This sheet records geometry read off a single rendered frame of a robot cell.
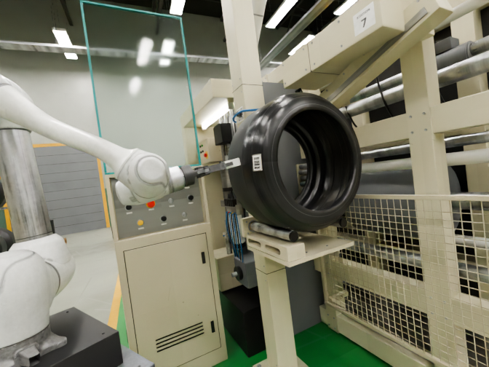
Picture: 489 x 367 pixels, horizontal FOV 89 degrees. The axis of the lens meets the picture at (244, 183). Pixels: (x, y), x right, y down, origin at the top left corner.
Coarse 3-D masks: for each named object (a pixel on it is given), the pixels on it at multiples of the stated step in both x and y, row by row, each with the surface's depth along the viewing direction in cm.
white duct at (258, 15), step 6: (252, 0) 164; (258, 0) 163; (264, 0) 165; (258, 6) 165; (264, 6) 167; (258, 12) 167; (258, 18) 170; (258, 24) 172; (258, 30) 175; (258, 36) 178
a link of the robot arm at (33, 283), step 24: (0, 264) 64; (24, 264) 66; (48, 264) 78; (0, 288) 62; (24, 288) 65; (48, 288) 72; (0, 312) 61; (24, 312) 64; (48, 312) 71; (0, 336) 61; (24, 336) 64
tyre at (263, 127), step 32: (288, 96) 99; (320, 96) 108; (256, 128) 93; (288, 128) 130; (320, 128) 128; (352, 128) 111; (320, 160) 137; (352, 160) 112; (256, 192) 94; (320, 192) 134; (352, 192) 109; (288, 224) 98; (320, 224) 102
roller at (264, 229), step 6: (252, 228) 127; (258, 228) 121; (264, 228) 116; (270, 228) 112; (276, 228) 109; (282, 228) 107; (270, 234) 112; (276, 234) 107; (282, 234) 103; (288, 234) 99; (294, 234) 99; (288, 240) 102; (294, 240) 99
